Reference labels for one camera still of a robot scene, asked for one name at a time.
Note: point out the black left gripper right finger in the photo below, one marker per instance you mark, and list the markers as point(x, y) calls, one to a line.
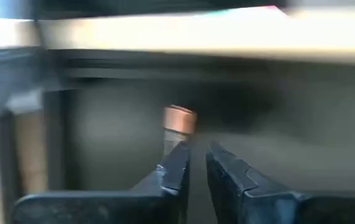
point(252, 193)

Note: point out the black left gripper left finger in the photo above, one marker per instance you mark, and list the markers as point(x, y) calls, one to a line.
point(152, 199)

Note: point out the black copper-top battery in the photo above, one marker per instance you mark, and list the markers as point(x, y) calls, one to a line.
point(179, 119)

